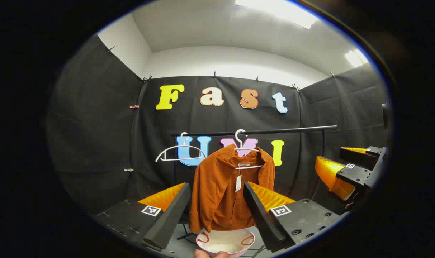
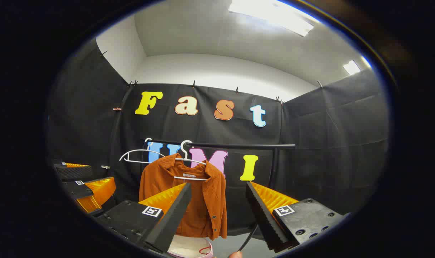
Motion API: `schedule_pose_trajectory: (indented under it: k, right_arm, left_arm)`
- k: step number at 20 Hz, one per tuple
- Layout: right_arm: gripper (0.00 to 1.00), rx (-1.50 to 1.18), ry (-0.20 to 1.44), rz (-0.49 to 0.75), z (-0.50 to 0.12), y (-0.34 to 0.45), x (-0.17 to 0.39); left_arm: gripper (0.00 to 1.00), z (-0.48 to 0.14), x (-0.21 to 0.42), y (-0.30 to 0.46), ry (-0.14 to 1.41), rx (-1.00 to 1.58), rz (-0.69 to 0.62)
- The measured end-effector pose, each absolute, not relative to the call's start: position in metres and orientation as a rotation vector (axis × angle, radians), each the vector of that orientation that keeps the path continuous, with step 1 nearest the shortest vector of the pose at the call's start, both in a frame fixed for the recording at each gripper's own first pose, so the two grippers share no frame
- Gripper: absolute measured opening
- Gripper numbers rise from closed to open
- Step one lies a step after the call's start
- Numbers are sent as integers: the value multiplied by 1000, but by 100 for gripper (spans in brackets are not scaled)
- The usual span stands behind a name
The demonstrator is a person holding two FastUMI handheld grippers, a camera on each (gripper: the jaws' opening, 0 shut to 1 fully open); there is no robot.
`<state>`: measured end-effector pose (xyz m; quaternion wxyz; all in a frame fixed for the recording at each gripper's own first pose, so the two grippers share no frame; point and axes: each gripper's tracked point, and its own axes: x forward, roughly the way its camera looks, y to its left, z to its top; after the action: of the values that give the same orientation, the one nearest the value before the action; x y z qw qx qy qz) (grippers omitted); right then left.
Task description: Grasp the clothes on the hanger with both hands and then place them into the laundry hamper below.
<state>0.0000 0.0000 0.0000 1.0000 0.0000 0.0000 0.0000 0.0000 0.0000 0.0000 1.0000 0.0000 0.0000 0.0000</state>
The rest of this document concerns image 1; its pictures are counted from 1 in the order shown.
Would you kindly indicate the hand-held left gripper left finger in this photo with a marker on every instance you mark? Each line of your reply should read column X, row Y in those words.
column 170, row 222

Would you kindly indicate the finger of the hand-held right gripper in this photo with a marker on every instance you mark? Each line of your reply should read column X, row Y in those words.
column 360, row 154
column 353, row 175

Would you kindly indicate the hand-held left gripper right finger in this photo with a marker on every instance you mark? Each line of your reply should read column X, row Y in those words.
column 264, row 222

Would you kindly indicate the black clothes rack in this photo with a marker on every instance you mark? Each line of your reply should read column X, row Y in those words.
column 292, row 129

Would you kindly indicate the white clothes hanger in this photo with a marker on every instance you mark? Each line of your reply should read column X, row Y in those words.
column 240, row 144
column 181, row 146

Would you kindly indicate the small ceiling light panel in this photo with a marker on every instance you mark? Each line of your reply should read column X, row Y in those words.
column 353, row 58

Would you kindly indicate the black backdrop cloth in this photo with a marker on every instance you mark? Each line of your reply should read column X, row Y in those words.
column 95, row 143

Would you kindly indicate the long ceiling light panel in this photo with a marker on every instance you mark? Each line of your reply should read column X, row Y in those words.
column 274, row 10

